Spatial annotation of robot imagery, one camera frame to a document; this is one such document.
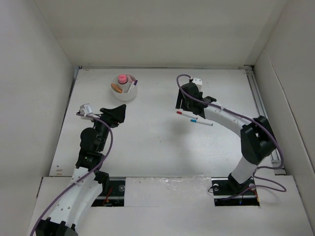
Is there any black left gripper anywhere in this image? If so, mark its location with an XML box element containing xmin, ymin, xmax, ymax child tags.
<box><xmin>89</xmin><ymin>104</ymin><xmax>125</xmax><ymax>151</ymax></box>

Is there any red capped marker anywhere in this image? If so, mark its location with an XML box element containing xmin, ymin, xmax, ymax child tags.
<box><xmin>176</xmin><ymin>111</ymin><xmax>195</xmax><ymax>118</ymax></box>

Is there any blue capped marker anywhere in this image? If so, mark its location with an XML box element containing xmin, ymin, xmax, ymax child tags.
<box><xmin>190</xmin><ymin>119</ymin><xmax>213</xmax><ymax>126</ymax></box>

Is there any orange correction tape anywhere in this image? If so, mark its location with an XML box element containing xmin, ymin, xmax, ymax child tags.
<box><xmin>111</xmin><ymin>83</ymin><xmax>123</xmax><ymax>93</ymax></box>

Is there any pink capped marker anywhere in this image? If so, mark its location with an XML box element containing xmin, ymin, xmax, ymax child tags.
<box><xmin>129</xmin><ymin>80</ymin><xmax>138</xmax><ymax>92</ymax></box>

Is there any pink glue bottle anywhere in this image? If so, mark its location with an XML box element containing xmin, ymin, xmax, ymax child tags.
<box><xmin>118</xmin><ymin>74</ymin><xmax>128</xmax><ymax>85</ymax></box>

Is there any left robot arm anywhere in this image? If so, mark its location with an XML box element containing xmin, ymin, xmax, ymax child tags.
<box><xmin>30</xmin><ymin>104</ymin><xmax>126</xmax><ymax>236</ymax></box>

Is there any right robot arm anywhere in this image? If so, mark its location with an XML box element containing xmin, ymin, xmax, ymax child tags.
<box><xmin>176</xmin><ymin>81</ymin><xmax>277</xmax><ymax>195</ymax></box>

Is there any white round divided container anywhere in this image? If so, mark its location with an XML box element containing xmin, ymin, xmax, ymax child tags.
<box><xmin>110</xmin><ymin>73</ymin><xmax>138</xmax><ymax>101</ymax></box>

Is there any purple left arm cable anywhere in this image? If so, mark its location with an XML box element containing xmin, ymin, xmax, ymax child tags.
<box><xmin>29</xmin><ymin>112</ymin><xmax>114</xmax><ymax>236</ymax></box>

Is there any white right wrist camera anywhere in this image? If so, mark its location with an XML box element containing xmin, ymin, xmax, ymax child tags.
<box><xmin>191</xmin><ymin>78</ymin><xmax>202</xmax><ymax>89</ymax></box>

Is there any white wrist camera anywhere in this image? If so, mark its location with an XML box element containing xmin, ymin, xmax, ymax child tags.
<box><xmin>78</xmin><ymin>103</ymin><xmax>93</xmax><ymax>119</ymax></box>
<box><xmin>191</xmin><ymin>78</ymin><xmax>202</xmax><ymax>89</ymax></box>

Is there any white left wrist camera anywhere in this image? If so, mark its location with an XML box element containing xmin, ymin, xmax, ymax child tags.
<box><xmin>78</xmin><ymin>103</ymin><xmax>93</xmax><ymax>119</ymax></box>

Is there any aluminium side rail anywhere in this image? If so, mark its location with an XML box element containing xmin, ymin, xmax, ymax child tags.
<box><xmin>244</xmin><ymin>66</ymin><xmax>287</xmax><ymax>176</ymax></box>

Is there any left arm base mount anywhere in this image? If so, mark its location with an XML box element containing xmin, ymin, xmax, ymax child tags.
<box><xmin>92</xmin><ymin>178</ymin><xmax>126</xmax><ymax>207</ymax></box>

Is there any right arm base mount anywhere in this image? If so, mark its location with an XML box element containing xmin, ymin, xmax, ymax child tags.
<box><xmin>208</xmin><ymin>177</ymin><xmax>260</xmax><ymax>207</ymax></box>

